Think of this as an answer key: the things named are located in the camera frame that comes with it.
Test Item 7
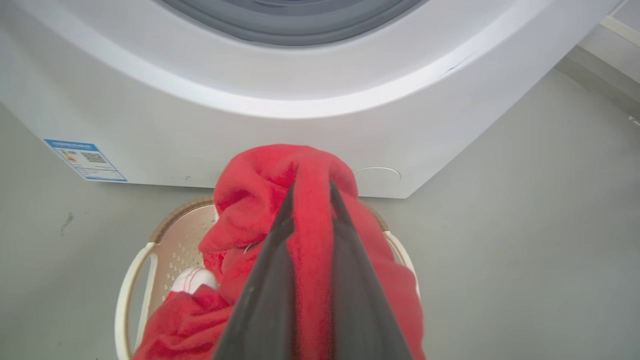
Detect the beige plastic laundry basket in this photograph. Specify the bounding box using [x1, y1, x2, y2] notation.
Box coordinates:
[114, 196, 421, 360]

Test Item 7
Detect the white cloth item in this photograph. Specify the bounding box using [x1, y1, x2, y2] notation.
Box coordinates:
[170, 267, 219, 295]

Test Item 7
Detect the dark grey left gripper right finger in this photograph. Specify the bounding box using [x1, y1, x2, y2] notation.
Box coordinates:
[329, 181, 414, 360]

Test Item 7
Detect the blue energy label sticker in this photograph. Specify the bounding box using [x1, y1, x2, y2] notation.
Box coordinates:
[44, 139, 128, 183]

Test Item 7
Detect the white washing machine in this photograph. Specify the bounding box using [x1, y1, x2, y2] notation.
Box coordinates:
[0, 0, 621, 199]

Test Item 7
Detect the red fleece garment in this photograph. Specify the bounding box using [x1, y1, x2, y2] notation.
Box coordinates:
[133, 144, 427, 360]

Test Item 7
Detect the grey rubber door seal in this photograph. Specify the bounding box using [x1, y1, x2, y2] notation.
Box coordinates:
[155, 0, 431, 48]

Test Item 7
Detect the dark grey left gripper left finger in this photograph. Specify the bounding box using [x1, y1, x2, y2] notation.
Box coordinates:
[213, 183, 297, 360]

